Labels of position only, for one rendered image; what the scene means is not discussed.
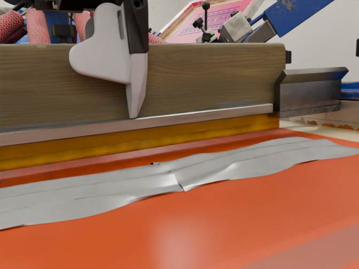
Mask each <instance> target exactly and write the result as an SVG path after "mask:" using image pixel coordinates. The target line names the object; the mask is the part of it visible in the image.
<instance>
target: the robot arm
mask: <svg viewBox="0 0 359 269"><path fill-rule="evenodd" d="M34 1H35V8H36V10H38V11H59V13H83V11H94V15H93V17H91V18H90V19H88V21H87V22H86V24H85V41H83V42H81V43H79V44H77V45H75V46H73V47H72V48H71V50H70V52H69V62H70V65H71V67H72V68H73V69H74V70H75V71H76V72H77V73H79V74H81V75H85V76H90V77H94V78H99V79H102V80H107V81H112V82H117V83H122V84H125V85H126V97H127V105H128V114H129V119H130V118H136V117H137V116H138V113H139V111H140V108H141V106H142V103H143V101H144V98H145V91H146V79H147V52H148V50H149V7H148V0H34Z"/></svg>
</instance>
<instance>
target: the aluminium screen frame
mask: <svg viewBox="0 0 359 269"><path fill-rule="evenodd" d="M280 120H284V121H291V122H299V123H307V124H314V125H321V126H329V127H333V128H341V129H348V130H356V131H359V100H350V99H341V102H340V110H339V111H334V112H327V113H319V114H311V115H304V116H296V117H288V118H281V119H280Z"/></svg>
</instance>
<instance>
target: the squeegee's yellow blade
mask: <svg viewBox="0 0 359 269"><path fill-rule="evenodd" d="M272 121H279V118H272V117H268V114H261V115H252V116H244V117H235V118H227V119H222V120H213V121H206V122H197V123H189V124H180V125H172V126H163V127H159V128H150V129H142V130H134V131H125V132H117V133H108V134H100V135H95V136H87V137H78V138H70V139H62V140H54V141H45V142H40V143H32V144H23V145H15V146H6V147H0V160H2V159H9V158H14V157H21V156H29V155H36V154H44V153H51V152H58V151H66V150H71V149H78V148H86V147H93V146H101V145H108V144H116V143H123V142H128V141H135V140H143V139H150V138H157V137H165V136H173V135H180V134H185V133H192V132H200V131H207V130H215V129H222V128H229V127H234V126H242V125H249V124H257V123H264V122H272Z"/></svg>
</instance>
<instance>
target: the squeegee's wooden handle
mask: <svg viewBox="0 0 359 269"><path fill-rule="evenodd" d="M75 45H77V44H0V131H7V130H17V129H27V128H37V127H43V126H52V125H62V124H72V123H82V122H92V121H102V120H111V119H117V118H127V117H129V114H128V105H127V97H126V85H125V84H122V83H117V82H112V81H107V80H102V79H99V78H94V77H90V76H85V75H81V74H79V73H77V72H76V71H75V70H74V69H73V68H72V67H71V65H70V62H69V52H70V50H71V48H72V47H73V46H75ZM283 70H286V49H285V45H284V44H283V43H149V50H148V52H147V79H146V91H145V98H144V101H143V103H142V106H141V108H140V111H139V113H138V116H146V115H157V114H167V113H176V112H186V111H192V110H202V109H211V108H221V107H231V106H241V105H251V104H260V103H270V104H273V110H275V82H276V79H277V78H278V77H279V75H280V74H281V72H282V71H283Z"/></svg>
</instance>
